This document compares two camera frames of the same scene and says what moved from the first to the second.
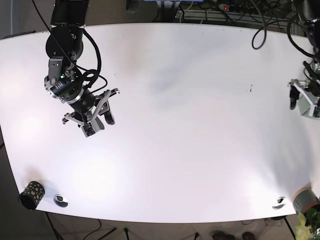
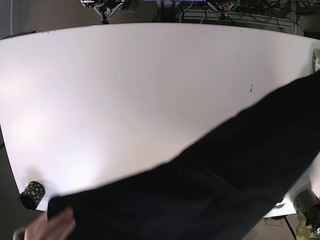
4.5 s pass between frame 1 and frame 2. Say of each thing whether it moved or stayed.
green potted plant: stayed
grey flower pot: stayed
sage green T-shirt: moved
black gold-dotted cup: stayed
